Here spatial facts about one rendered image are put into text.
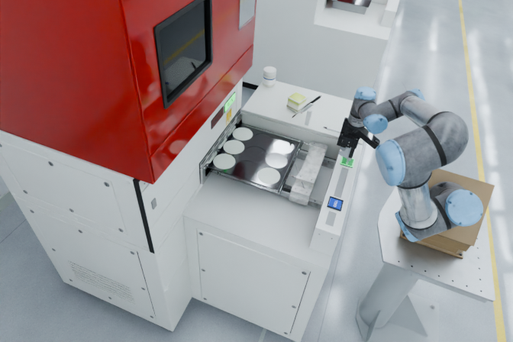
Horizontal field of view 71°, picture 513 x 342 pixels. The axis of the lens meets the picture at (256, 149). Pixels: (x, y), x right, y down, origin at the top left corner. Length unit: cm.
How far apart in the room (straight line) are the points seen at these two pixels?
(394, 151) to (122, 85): 69
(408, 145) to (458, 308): 176
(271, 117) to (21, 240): 179
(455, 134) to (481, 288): 80
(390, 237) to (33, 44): 140
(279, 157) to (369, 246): 115
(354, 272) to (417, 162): 157
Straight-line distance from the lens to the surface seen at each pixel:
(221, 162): 164
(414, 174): 100
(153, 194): 126
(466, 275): 167
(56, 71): 107
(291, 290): 168
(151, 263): 156
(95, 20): 89
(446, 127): 101
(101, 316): 233
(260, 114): 183
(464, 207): 137
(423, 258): 163
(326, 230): 138
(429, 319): 249
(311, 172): 168
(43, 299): 249
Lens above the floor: 205
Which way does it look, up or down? 42 degrees down
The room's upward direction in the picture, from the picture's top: 5 degrees clockwise
